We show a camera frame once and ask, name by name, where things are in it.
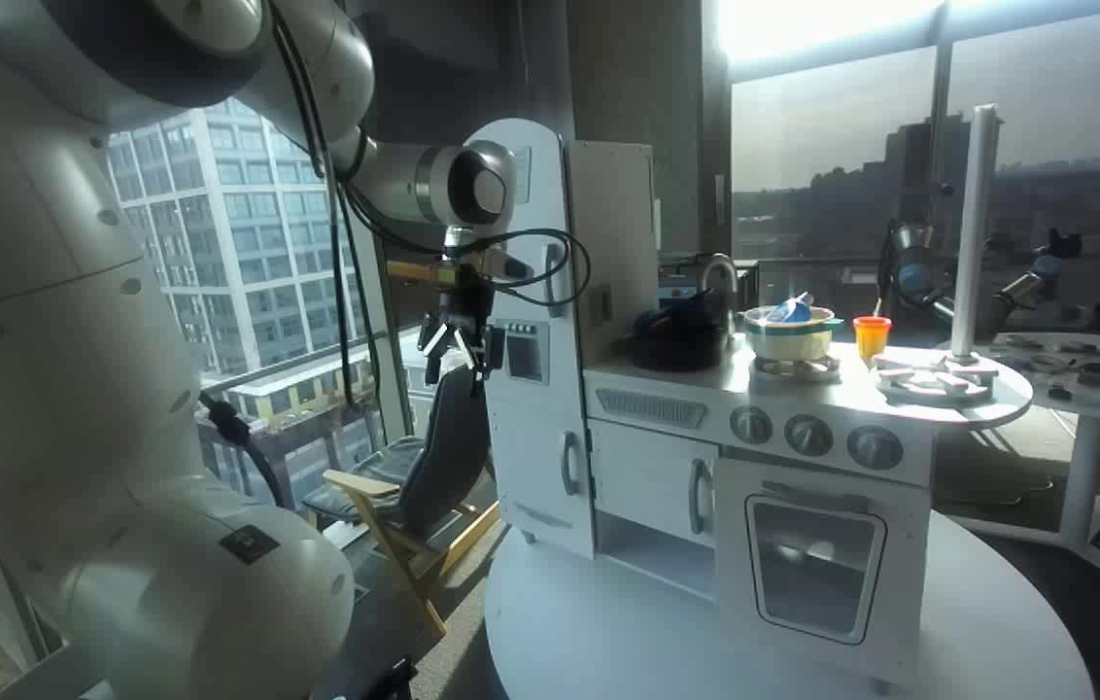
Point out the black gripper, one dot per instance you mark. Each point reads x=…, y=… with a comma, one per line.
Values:
x=471, y=285

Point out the short white fridge door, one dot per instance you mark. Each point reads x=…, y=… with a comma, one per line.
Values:
x=534, y=485

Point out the small white cabinet door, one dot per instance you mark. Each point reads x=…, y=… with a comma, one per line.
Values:
x=648, y=478

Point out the oven door with window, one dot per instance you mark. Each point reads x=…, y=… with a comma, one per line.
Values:
x=818, y=570

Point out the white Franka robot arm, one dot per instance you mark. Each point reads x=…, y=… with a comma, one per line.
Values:
x=55, y=324

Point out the white toy kitchen body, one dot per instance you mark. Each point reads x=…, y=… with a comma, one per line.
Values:
x=611, y=219

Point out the black toy pot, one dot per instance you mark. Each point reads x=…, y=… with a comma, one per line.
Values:
x=677, y=336

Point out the silver toy faucet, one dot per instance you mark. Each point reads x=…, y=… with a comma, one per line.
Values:
x=720, y=266

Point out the blue toy utensil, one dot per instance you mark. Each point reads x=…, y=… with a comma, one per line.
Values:
x=800, y=310

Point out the small orange toy cup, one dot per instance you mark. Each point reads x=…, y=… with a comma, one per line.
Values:
x=873, y=336

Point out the wooden chair with dark back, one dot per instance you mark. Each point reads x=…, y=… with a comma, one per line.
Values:
x=446, y=451

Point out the round white table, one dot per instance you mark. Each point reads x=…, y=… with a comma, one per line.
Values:
x=602, y=636

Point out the black desk device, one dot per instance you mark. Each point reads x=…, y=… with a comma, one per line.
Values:
x=918, y=273

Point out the white upright pole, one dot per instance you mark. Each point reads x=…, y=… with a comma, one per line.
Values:
x=972, y=233

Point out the white side table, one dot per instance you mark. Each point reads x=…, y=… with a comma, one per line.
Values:
x=1094, y=402

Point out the yellowish wrist camera mount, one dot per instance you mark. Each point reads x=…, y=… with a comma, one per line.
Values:
x=416, y=273

